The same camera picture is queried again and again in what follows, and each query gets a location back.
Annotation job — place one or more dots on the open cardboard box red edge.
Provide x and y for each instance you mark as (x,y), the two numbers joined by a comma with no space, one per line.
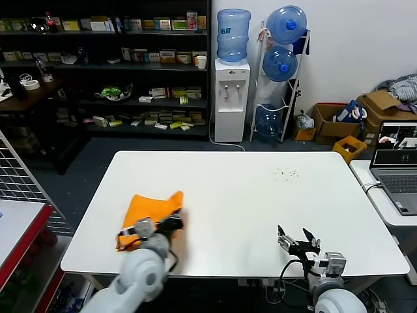
(330,128)

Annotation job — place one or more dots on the tall pink medicine box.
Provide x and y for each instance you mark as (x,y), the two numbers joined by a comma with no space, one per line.
(192,21)

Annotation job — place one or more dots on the glass bowl with green contents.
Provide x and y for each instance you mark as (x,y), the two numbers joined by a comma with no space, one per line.
(111,93)

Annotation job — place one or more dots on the pink white flat box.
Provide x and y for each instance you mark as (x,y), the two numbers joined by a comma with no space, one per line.
(160,126)

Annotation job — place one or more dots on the white cart with red edge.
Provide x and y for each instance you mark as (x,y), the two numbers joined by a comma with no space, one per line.
(16,221)

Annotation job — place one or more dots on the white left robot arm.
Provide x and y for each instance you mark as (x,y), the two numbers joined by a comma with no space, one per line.
(143,270)

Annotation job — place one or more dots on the yellow orange medicine box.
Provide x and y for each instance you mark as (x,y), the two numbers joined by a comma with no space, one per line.
(167,56)

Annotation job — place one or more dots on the orange white medicine box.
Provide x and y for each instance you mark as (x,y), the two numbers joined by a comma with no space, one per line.
(193,55)

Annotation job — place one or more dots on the small tape roll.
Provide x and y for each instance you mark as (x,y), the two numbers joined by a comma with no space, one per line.
(48,78)

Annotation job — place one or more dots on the white water dispenser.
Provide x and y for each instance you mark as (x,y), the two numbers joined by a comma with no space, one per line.
(230,114)

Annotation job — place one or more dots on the white box with red stripe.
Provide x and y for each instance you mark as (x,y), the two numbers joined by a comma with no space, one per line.
(160,93)

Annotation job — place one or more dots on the beige green medicine box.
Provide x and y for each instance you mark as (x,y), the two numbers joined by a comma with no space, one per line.
(194,93)

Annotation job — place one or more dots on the small cardboard box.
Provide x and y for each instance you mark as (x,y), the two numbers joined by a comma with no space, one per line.
(305,134)

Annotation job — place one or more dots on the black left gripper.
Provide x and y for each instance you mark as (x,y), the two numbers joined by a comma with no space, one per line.
(171,225)

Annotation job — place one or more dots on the pile of grey clothes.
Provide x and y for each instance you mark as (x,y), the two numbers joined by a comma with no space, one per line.
(403,88)

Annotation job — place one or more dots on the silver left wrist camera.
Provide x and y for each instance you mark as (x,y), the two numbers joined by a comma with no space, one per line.
(143,228)

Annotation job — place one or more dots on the clear glass sphere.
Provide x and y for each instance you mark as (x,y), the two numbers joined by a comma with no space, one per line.
(38,25)

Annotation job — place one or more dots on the cola bottle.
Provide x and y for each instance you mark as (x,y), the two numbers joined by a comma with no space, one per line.
(50,25)

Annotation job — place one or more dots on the yellow green medicine box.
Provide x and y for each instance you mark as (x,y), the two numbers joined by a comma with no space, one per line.
(176,126)
(180,92)

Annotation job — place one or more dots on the orange t-shirt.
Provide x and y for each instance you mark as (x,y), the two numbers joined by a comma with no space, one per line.
(146,208)

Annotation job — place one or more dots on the black shelving unit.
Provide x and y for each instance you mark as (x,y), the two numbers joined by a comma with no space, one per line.
(98,68)

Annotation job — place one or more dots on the flattened cardboard box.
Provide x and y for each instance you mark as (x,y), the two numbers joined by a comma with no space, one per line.
(379,101)

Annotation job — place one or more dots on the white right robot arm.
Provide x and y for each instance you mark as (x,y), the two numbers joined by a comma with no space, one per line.
(339,303)

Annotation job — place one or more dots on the white side table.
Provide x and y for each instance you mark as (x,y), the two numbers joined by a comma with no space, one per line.
(379,202)

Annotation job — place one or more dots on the brown wooden table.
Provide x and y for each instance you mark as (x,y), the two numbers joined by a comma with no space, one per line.
(43,91)

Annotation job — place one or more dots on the white paper cup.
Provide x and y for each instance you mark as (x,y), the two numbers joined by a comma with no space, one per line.
(201,63)

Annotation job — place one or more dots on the clear plastic bottle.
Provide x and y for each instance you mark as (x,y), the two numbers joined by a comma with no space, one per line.
(39,68)

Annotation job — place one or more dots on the small green box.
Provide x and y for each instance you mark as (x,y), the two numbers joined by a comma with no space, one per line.
(184,100)
(115,124)

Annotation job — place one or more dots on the yellow plastic bin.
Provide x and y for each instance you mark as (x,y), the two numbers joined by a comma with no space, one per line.
(342,148)

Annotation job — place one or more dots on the teal white medicine box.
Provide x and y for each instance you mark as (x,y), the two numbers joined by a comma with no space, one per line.
(162,24)

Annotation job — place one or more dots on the brown cardboard box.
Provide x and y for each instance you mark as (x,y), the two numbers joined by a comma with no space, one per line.
(375,125)

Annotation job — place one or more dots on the black stand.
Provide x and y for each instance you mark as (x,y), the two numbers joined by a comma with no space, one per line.
(293,86)

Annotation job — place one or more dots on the grey laptop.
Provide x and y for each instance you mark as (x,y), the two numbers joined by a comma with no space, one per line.
(398,182)

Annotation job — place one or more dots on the blue water jug with label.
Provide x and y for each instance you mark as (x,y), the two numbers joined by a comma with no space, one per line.
(233,36)

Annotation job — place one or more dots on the dark blue glass bottle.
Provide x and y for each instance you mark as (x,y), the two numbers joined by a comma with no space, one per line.
(82,58)

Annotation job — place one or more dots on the crumpled plastic bag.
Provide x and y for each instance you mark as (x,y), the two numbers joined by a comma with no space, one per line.
(305,122)

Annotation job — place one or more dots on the white power strip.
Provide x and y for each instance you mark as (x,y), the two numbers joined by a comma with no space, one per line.
(251,283)

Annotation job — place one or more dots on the black cylinder container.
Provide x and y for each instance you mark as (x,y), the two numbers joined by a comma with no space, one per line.
(18,89)

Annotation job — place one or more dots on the blue white bag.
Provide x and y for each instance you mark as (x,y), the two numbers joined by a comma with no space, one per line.
(348,112)

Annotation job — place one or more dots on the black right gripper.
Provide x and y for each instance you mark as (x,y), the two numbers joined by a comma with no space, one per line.
(303,250)

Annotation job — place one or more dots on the white metal jug rack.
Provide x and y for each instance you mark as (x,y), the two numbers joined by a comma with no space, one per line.
(257,84)

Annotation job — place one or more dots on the white tape roll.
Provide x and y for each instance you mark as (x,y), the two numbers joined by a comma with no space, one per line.
(34,85)

